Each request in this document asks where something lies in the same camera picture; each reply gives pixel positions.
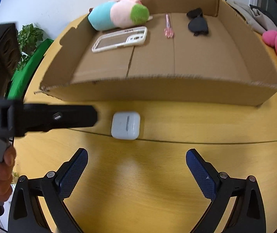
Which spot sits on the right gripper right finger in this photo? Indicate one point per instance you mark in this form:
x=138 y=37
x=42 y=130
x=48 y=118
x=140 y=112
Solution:
x=247 y=214

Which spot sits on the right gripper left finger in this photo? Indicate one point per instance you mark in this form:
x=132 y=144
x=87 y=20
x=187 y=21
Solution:
x=26 y=214

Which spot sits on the clear white phone case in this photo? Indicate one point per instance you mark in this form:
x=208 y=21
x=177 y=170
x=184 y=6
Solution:
x=123 y=38

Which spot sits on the black sunglasses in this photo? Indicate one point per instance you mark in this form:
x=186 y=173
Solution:
x=198 y=24

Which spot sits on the person's left hand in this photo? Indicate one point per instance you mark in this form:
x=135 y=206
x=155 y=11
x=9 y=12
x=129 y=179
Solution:
x=6 y=169

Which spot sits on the green chair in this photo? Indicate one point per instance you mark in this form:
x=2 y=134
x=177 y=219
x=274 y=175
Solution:
x=21 y=78

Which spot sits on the green potted plant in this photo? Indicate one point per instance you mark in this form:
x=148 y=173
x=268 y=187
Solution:
x=28 y=38

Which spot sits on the white earbuds case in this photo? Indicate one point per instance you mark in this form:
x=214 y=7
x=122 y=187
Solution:
x=125 y=125

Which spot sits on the pig plush toy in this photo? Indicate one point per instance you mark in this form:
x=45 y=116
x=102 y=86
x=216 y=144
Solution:
x=118 y=14

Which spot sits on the brown cardboard box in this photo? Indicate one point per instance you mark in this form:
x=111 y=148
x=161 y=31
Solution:
x=229 y=65

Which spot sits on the pink pen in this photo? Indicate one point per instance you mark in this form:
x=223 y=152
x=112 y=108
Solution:
x=168 y=31

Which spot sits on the grey folded cloth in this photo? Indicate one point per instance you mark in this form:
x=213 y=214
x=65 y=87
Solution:
x=258 y=19

